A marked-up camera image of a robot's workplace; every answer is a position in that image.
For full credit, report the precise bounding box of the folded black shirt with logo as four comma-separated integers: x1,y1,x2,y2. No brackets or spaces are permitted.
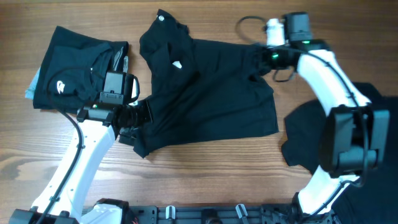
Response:
32,26,129,114

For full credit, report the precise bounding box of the right black cable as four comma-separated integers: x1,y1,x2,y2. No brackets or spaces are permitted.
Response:
234,15,371,215

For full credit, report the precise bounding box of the left black cable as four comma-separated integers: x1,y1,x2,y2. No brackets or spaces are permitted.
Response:
35,66,108,224

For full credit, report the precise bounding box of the black cable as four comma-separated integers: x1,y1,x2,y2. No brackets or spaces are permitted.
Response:
234,15,371,215
35,66,108,224

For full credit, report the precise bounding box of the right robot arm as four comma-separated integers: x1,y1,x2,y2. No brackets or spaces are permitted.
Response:
264,12,390,220

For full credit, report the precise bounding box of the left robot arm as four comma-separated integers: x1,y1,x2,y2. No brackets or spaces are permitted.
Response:
9,72,152,223

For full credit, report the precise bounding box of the black polo shirt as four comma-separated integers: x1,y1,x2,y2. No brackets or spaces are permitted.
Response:
119,10,279,157

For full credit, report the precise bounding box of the folded grey garment underneath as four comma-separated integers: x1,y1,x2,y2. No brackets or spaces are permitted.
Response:
25,56,129,100

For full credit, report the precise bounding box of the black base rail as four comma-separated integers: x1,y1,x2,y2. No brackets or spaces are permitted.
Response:
80,198,336,224

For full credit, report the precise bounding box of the pile of black clothes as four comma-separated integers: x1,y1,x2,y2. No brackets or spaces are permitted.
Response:
281,83,397,223

